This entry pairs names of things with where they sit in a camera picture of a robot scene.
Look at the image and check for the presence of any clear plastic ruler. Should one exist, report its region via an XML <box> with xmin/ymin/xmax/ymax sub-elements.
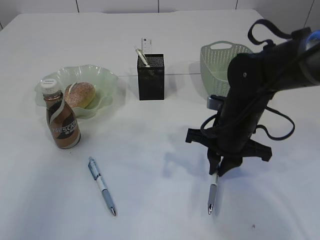
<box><xmin>141</xmin><ymin>37</ymin><xmax>153</xmax><ymax>54</ymax></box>

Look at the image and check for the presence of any green plastic basket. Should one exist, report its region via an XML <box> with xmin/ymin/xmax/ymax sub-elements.
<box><xmin>200</xmin><ymin>40</ymin><xmax>253</xmax><ymax>97</ymax></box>

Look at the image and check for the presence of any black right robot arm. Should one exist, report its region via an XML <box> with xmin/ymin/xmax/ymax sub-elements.
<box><xmin>186</xmin><ymin>28</ymin><xmax>320</xmax><ymax>176</ymax></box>

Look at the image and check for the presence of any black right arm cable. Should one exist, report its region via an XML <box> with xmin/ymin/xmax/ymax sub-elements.
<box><xmin>199</xmin><ymin>19</ymin><xmax>320</xmax><ymax>142</ymax></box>

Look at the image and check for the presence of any black mesh pen holder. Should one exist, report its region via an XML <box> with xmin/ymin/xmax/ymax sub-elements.
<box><xmin>137</xmin><ymin>54</ymin><xmax>165</xmax><ymax>101</ymax></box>

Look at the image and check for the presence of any grey clear pen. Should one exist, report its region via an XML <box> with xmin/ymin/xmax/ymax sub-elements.
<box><xmin>207</xmin><ymin>164</ymin><xmax>220</xmax><ymax>215</ymax></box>

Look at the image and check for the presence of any blue white pen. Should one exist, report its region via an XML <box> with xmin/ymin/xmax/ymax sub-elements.
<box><xmin>88</xmin><ymin>156</ymin><xmax>117</xmax><ymax>217</ymax></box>

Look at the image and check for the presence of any brown Nescafe coffee bottle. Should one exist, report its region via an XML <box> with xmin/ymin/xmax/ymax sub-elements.
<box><xmin>40</xmin><ymin>78</ymin><xmax>81</xmax><ymax>149</ymax></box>

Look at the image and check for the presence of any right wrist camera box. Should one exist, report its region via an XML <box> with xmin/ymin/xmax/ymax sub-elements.
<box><xmin>207</xmin><ymin>94</ymin><xmax>226</xmax><ymax>111</ymax></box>

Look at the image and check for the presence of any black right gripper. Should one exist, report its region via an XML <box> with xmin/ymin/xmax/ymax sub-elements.
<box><xmin>185</xmin><ymin>100</ymin><xmax>272</xmax><ymax>177</ymax></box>

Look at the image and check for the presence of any green wavy glass plate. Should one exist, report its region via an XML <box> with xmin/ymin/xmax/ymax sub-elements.
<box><xmin>43</xmin><ymin>64</ymin><xmax>119</xmax><ymax>119</ymax></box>

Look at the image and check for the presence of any beige white pen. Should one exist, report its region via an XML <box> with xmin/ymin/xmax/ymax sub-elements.
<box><xmin>134</xmin><ymin>46</ymin><xmax>151</xmax><ymax>68</ymax></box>

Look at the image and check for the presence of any sugar coated bread roll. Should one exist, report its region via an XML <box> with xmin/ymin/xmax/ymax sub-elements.
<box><xmin>64</xmin><ymin>82</ymin><xmax>96</xmax><ymax>109</ymax></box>

